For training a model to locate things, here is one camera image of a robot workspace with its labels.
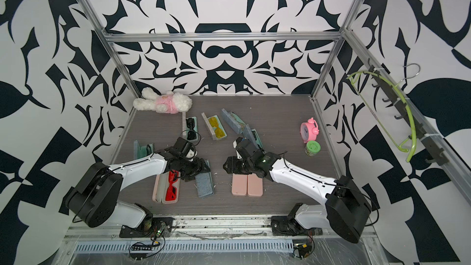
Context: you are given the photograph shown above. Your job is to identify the mint case with white sunglasses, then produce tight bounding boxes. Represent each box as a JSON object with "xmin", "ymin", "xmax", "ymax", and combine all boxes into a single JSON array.
[{"xmin": 195, "ymin": 160, "xmax": 215, "ymax": 198}]

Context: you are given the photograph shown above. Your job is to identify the pink case with red glasses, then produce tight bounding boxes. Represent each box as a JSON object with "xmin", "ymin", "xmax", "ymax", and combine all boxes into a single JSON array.
[{"xmin": 152, "ymin": 171, "xmax": 181, "ymax": 204}]

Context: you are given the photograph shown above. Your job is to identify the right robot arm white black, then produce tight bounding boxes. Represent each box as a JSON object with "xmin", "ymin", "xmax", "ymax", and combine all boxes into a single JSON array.
[{"xmin": 223, "ymin": 152, "xmax": 372, "ymax": 244}]

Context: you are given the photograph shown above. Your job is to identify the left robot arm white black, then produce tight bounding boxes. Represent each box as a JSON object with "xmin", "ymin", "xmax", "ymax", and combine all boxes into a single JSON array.
[{"xmin": 65, "ymin": 148, "xmax": 210, "ymax": 231}]

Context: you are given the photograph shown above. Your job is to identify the grey case with black sunglasses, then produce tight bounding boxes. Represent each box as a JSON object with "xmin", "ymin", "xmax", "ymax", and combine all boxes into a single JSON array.
[{"xmin": 182, "ymin": 113, "xmax": 200, "ymax": 142}]

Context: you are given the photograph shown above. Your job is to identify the yellow glasses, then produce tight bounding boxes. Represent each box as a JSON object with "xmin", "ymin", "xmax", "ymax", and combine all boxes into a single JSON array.
[{"xmin": 209, "ymin": 116, "xmax": 226, "ymax": 139}]

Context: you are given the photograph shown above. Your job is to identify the grey-green case far left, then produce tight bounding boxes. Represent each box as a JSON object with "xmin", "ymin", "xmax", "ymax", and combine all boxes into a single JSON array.
[{"xmin": 133, "ymin": 140, "xmax": 154, "ymax": 159}]

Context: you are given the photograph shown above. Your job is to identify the beige case with yellow glasses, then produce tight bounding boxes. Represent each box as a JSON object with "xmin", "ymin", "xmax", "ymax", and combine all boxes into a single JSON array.
[{"xmin": 201, "ymin": 112, "xmax": 228, "ymax": 141}]

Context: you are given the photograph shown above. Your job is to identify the red sunglasses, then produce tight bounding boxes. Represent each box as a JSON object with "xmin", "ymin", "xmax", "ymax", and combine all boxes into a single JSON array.
[{"xmin": 165, "ymin": 171, "xmax": 179, "ymax": 202}]

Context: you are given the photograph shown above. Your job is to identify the black sunglasses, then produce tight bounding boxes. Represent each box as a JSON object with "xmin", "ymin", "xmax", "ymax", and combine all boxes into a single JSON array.
[{"xmin": 186, "ymin": 118, "xmax": 197, "ymax": 141}]

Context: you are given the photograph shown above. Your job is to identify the green lidded jar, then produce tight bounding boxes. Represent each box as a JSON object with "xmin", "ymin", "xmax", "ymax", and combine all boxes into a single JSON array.
[{"xmin": 305, "ymin": 141, "xmax": 321, "ymax": 157}]

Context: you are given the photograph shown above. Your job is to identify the pink alarm clock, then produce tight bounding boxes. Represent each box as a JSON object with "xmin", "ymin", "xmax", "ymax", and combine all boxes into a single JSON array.
[{"xmin": 300, "ymin": 117, "xmax": 320, "ymax": 144}]

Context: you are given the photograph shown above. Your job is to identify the white plush toy pink outfit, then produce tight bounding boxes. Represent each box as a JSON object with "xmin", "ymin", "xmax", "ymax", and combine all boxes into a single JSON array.
[{"xmin": 133, "ymin": 87, "xmax": 193, "ymax": 114}]

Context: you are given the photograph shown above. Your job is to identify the green clothes hanger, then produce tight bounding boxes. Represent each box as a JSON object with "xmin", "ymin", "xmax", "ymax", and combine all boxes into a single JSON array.
[{"xmin": 347, "ymin": 69, "xmax": 410, "ymax": 160}]

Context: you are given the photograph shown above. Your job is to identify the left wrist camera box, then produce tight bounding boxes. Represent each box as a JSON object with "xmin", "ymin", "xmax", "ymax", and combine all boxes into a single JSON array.
[{"xmin": 170, "ymin": 137, "xmax": 197, "ymax": 159}]

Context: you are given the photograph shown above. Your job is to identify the aluminium front rail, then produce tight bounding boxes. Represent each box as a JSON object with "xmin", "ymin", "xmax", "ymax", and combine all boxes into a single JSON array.
[{"xmin": 65, "ymin": 213, "xmax": 378, "ymax": 242}]

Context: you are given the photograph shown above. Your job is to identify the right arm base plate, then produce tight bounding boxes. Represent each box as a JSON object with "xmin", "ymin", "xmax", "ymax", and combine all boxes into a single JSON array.
[{"xmin": 270, "ymin": 203, "xmax": 323, "ymax": 236}]

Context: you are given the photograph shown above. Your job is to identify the white slotted cable duct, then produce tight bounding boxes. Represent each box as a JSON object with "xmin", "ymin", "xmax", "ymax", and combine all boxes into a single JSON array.
[{"xmin": 74, "ymin": 239, "xmax": 294, "ymax": 254}]

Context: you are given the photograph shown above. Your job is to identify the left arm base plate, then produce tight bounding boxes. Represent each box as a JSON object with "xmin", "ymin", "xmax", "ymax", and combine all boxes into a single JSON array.
[{"xmin": 119, "ymin": 204, "xmax": 174, "ymax": 239}]

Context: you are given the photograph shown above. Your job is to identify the black wall hook rail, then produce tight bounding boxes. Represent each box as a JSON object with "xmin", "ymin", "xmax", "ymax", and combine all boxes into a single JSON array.
[{"xmin": 368, "ymin": 63, "xmax": 449, "ymax": 166}]

